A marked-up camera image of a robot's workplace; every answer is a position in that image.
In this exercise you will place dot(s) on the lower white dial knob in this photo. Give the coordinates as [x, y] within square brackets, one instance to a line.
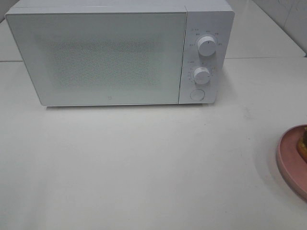
[201, 75]

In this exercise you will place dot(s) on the white microwave door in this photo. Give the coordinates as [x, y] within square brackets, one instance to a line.
[102, 59]

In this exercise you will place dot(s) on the white dial knob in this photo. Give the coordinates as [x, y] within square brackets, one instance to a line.
[206, 45]
[201, 75]

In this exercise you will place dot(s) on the upper white dial knob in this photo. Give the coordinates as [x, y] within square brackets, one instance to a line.
[206, 45]

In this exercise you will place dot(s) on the pink round plate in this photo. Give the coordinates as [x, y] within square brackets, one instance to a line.
[291, 166]

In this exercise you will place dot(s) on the white microwave oven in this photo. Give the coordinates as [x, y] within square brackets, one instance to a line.
[203, 17]

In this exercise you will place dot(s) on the burger with lettuce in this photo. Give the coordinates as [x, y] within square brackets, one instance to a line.
[302, 145]

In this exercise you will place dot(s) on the round white door button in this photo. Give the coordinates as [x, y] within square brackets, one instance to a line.
[197, 95]

